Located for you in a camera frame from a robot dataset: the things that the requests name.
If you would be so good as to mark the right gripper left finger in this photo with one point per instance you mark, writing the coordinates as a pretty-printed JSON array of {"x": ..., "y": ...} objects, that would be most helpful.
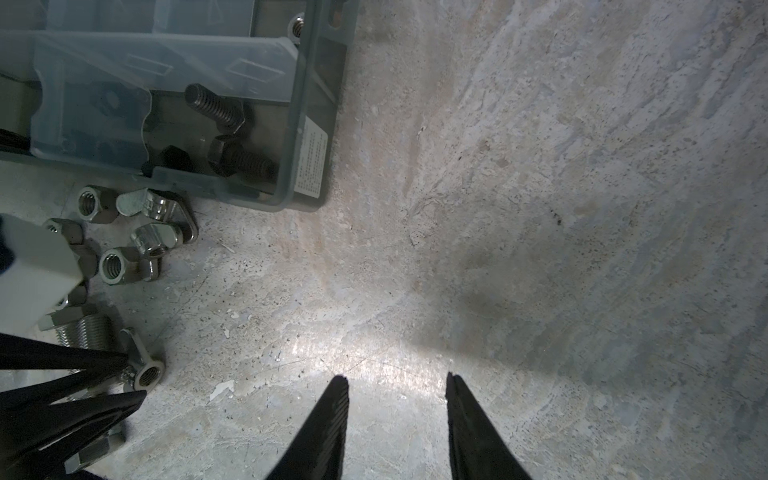
[{"x": 317, "y": 451}]

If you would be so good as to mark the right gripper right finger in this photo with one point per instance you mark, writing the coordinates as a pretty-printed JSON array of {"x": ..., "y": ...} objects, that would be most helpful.
[{"x": 476, "y": 450}]

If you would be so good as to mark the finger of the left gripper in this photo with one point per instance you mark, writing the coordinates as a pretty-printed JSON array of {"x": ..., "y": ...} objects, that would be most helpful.
[
  {"x": 37, "y": 438},
  {"x": 26, "y": 354}
]

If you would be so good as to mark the black bolt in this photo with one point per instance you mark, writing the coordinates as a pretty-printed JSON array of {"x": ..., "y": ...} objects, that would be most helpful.
[
  {"x": 227, "y": 156},
  {"x": 230, "y": 116}
]

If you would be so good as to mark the silver bolt in pile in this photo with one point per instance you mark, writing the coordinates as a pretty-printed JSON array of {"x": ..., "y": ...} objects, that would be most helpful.
[{"x": 80, "y": 327}]

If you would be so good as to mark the grey plastic organizer box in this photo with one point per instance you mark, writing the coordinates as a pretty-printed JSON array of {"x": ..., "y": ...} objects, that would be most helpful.
[{"x": 98, "y": 87}]

